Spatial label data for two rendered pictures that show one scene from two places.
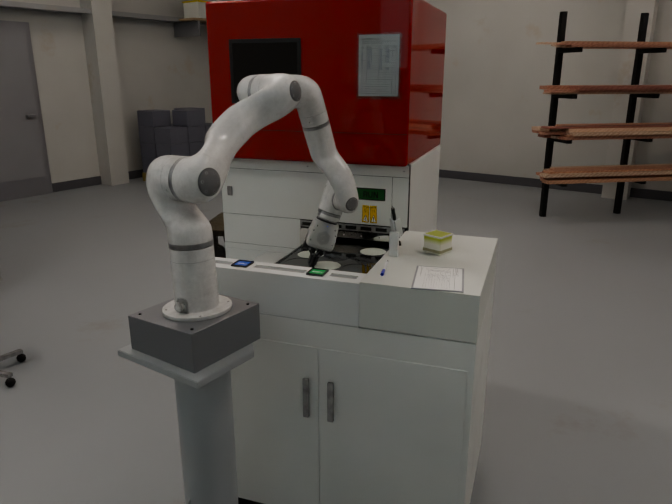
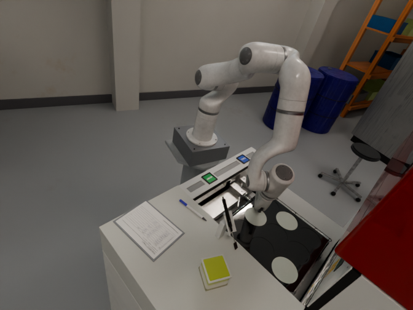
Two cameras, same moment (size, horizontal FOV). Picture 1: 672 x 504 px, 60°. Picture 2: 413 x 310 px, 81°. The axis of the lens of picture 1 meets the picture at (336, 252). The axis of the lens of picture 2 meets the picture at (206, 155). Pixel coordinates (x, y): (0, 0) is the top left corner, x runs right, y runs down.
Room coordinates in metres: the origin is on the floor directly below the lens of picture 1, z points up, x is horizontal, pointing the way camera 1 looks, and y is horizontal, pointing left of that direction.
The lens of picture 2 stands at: (1.94, -0.74, 1.72)
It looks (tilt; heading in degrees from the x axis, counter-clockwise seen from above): 38 degrees down; 108
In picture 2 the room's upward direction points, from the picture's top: 14 degrees clockwise
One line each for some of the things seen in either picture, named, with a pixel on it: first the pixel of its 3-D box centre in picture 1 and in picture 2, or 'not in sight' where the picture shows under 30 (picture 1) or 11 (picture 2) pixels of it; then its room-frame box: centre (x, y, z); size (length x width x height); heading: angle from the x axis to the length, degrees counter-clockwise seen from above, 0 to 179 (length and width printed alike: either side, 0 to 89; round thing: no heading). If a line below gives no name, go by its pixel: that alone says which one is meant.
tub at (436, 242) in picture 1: (437, 242); (214, 272); (1.93, -0.35, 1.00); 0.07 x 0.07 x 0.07; 45
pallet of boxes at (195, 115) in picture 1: (182, 144); not in sight; (9.03, 2.34, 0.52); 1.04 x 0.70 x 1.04; 145
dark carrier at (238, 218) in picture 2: (337, 257); (275, 234); (2.09, 0.00, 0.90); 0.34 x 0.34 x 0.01; 71
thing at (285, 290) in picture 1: (280, 289); (223, 178); (1.77, 0.18, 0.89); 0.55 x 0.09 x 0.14; 71
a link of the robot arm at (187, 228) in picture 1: (179, 200); (219, 89); (1.55, 0.42, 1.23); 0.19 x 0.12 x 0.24; 50
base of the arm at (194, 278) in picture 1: (194, 277); (204, 123); (1.52, 0.39, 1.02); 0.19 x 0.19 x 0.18
